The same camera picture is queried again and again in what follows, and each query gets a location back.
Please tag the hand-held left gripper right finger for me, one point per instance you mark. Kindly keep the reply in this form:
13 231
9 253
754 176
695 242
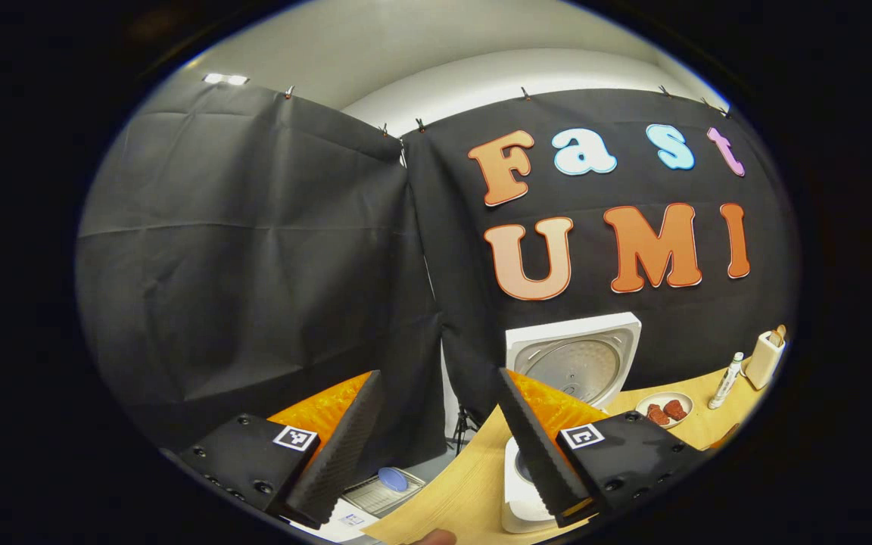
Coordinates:
530 446

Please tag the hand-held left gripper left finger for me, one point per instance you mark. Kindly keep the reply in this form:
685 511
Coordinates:
345 446

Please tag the white rice cooker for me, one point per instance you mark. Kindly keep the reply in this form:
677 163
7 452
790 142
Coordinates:
580 363

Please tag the wooden spoon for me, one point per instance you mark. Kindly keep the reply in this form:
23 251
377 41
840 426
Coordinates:
725 437

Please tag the blue oval lid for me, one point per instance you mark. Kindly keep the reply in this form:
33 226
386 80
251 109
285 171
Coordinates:
393 479

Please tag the grey slatted tray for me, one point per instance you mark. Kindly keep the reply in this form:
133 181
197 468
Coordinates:
372 498

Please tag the black tripod stand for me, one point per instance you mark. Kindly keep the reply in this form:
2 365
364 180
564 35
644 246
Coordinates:
465 424

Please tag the white labelled box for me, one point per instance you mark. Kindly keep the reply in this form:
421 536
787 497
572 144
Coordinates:
345 522

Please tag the white round plate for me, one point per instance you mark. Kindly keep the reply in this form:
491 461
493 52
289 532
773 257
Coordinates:
643 404

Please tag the red meat piece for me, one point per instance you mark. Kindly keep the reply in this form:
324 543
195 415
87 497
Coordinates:
675 409
658 415

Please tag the white bottle green label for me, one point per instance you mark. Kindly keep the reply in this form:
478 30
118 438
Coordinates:
725 381

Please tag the white toaster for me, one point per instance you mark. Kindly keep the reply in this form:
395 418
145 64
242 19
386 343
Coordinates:
761 363

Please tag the ceiling light panel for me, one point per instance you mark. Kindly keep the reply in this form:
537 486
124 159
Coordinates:
225 79

